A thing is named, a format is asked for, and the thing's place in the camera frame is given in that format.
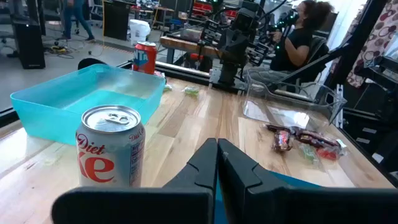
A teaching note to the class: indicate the person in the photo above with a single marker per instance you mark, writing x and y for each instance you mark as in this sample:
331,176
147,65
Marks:
295,46
74,15

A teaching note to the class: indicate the wooden workbench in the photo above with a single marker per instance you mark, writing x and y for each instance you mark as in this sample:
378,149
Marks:
183,45

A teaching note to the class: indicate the large brown chocolate bar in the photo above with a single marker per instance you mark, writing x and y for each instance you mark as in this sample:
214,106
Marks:
315,139

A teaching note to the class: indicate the light green translucent basket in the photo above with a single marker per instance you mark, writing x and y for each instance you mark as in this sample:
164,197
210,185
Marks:
46,115

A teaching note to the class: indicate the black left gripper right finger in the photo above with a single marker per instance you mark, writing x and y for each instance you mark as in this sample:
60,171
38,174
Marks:
280,205

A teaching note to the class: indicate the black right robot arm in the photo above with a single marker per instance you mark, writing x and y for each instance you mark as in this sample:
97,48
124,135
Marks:
228,74

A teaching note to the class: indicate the clear plastic basket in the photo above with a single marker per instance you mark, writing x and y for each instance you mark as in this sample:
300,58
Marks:
280,115

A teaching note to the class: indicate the red storage bin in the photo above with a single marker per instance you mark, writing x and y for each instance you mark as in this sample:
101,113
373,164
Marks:
202,7

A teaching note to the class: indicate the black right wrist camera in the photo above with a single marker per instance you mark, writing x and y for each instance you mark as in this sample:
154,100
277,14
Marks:
245,20

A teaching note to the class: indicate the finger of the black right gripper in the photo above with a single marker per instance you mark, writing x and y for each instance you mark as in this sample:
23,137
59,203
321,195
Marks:
210,31
258,53

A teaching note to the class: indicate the silver Diet Coke can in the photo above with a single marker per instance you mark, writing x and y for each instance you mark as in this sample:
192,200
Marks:
109,149

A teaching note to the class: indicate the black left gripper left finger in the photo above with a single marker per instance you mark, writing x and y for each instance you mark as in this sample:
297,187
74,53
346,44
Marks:
174,205

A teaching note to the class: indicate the black cabinet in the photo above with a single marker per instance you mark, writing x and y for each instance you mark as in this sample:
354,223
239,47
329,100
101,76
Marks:
29,46
116,18

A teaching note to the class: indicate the green gummy candy packet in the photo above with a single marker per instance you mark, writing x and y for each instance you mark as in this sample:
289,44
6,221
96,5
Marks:
168,88
191,91
307,153

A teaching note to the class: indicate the black office chair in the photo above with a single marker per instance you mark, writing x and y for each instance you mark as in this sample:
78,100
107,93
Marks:
320,49

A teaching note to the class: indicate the circle patterned curtain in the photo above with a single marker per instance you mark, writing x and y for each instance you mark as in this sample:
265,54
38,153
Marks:
379,37

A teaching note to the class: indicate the red gummy candy packet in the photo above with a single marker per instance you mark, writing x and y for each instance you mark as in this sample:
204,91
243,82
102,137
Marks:
326,153

